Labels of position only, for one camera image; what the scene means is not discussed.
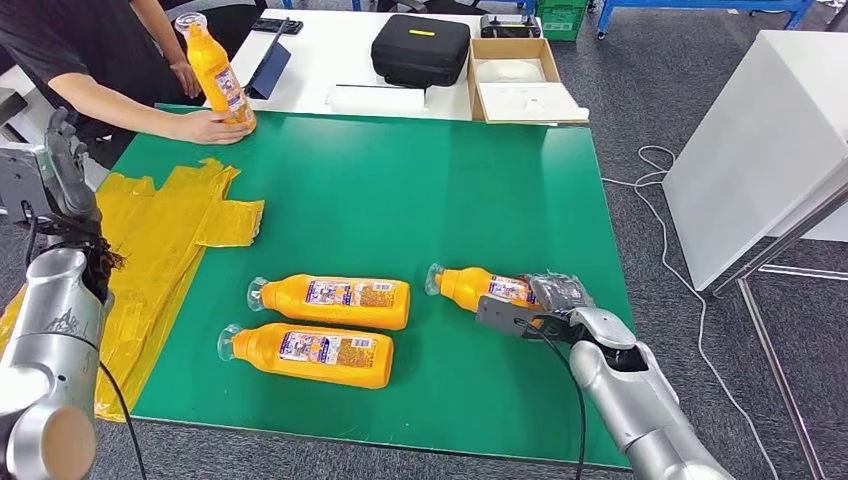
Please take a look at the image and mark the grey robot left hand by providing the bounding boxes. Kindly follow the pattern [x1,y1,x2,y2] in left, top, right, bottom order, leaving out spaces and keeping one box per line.
[43,107,104,227]

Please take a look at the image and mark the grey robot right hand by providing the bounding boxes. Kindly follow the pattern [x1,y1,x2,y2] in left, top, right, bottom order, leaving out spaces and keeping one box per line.
[523,271,598,314]

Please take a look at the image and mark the person's left hand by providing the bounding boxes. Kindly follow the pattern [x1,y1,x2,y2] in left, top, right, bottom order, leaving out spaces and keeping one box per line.
[168,59,202,101]

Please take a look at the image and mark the person's right hand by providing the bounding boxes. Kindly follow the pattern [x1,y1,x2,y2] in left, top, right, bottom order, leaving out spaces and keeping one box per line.
[173,109,256,147]

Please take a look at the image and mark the orange bottle with label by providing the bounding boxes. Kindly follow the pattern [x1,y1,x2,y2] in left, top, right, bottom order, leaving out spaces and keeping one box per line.
[424,262,551,316]
[174,11,257,132]
[246,273,411,332]
[216,322,395,391]

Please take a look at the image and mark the dark blue tablet folio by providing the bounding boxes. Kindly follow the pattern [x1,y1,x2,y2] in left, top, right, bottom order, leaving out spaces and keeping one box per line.
[243,17,293,101]

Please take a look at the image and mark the metal-legged side table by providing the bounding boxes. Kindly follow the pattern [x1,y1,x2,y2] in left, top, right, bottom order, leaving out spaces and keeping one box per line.
[0,66,111,223]

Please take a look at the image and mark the person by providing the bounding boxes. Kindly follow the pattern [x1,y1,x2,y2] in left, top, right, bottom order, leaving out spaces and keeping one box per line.
[0,0,256,170]

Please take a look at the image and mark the yellow plastic sheet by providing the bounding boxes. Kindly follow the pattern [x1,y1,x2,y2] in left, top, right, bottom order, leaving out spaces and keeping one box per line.
[0,157,265,423]

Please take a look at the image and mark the black phone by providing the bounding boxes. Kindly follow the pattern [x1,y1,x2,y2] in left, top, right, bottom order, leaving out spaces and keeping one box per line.
[250,17,305,36]

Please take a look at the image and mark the white desk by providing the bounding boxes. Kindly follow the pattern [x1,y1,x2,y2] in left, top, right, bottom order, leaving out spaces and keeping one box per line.
[228,8,485,123]

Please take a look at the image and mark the green table mat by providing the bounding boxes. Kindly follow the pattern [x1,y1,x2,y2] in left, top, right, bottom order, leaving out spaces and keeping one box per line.
[109,103,637,470]

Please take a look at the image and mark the white foam block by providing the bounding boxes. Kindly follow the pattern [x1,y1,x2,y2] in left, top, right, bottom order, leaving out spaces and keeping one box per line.
[476,81,590,123]

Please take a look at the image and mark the black carrying case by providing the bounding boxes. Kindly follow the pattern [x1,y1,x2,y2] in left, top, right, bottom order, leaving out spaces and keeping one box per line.
[369,14,472,89]

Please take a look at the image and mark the round white plate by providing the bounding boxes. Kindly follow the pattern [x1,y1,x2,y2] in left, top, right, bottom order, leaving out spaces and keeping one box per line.
[474,58,549,84]

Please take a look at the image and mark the open cardboard box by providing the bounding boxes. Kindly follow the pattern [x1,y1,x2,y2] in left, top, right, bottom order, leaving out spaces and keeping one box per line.
[466,36,591,126]

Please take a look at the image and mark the white table with metal legs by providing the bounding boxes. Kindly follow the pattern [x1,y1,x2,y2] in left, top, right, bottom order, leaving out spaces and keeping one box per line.
[664,29,848,480]

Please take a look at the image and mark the black controller device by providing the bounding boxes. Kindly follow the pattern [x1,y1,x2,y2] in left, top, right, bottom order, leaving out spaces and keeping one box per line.
[480,12,543,39]

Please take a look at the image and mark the green plastic crate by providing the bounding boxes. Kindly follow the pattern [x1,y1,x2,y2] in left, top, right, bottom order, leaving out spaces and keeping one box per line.
[536,0,591,41]

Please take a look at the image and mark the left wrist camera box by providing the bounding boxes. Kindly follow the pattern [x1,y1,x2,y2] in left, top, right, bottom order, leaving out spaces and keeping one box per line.
[0,144,54,220]

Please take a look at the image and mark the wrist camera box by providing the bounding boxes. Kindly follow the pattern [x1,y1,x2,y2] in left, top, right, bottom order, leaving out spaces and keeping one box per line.
[475,295,578,346]
[0,144,54,220]

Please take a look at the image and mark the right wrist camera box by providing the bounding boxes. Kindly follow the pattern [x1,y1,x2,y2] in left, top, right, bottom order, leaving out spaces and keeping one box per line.
[475,295,578,346]

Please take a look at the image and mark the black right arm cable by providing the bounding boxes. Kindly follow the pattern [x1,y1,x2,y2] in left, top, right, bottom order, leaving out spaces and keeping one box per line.
[513,317,590,480]

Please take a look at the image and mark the white floor cable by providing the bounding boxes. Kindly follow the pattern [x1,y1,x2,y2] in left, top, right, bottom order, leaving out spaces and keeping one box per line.
[601,144,783,480]

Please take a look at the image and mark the blue metal frame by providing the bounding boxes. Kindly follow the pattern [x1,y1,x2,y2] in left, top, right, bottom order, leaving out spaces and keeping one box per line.
[596,0,817,38]

